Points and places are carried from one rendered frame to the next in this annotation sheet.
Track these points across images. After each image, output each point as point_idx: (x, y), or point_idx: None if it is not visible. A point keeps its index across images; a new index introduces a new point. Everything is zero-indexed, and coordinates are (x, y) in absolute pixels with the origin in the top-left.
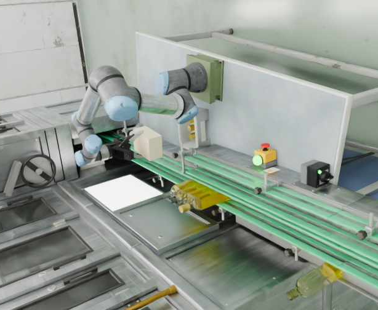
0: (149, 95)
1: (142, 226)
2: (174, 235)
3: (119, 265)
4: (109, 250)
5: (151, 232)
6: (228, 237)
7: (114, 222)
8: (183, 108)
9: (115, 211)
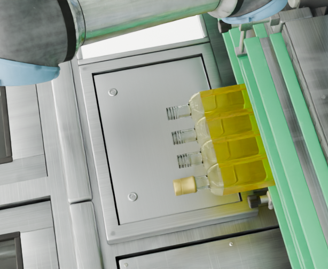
0: (116, 8)
1: (114, 143)
2: (157, 207)
3: (37, 231)
4: (33, 183)
5: (120, 173)
6: (262, 249)
7: (71, 102)
8: (235, 9)
9: (86, 65)
